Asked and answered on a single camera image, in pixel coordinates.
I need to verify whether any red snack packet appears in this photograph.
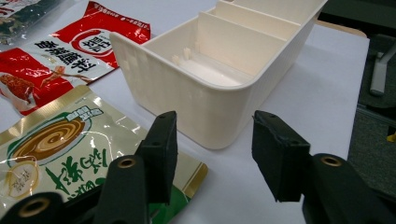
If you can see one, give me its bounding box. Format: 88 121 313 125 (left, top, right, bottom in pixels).
0 0 152 117

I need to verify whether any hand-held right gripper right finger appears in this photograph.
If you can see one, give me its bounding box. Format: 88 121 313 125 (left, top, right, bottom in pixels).
251 109 313 203

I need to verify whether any beige green snack packet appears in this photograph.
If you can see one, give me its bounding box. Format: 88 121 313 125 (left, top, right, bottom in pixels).
0 84 209 224

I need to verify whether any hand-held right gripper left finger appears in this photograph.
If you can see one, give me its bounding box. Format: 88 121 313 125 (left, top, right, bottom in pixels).
135 110 178 205

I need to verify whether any grey metal stand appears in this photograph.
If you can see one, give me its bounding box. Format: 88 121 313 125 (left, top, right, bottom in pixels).
369 42 396 96

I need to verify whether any white divided storage box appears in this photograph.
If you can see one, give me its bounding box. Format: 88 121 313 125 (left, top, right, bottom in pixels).
109 0 329 150

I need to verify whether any clear packet with dark contents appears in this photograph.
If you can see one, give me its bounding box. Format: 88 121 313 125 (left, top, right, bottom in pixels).
0 0 68 46

